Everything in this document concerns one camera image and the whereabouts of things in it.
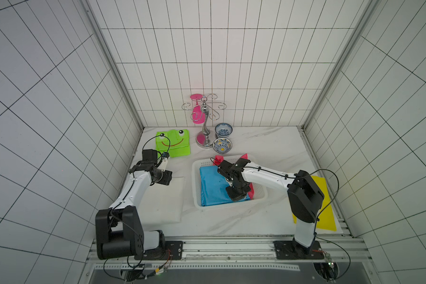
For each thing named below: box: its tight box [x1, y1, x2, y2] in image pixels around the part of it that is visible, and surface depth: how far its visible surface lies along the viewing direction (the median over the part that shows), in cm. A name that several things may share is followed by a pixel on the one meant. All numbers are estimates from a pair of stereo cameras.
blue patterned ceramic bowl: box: [214, 122, 234, 138], surface depth 118 cm
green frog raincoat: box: [155, 128, 192, 159], surface depth 112 cm
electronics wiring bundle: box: [120, 249, 173, 283], surface depth 70 cm
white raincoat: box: [137, 176, 185, 225], surface depth 81 cm
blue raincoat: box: [199, 165, 251, 207], surface depth 88 cm
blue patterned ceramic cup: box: [212, 137, 233, 155], surface depth 109 cm
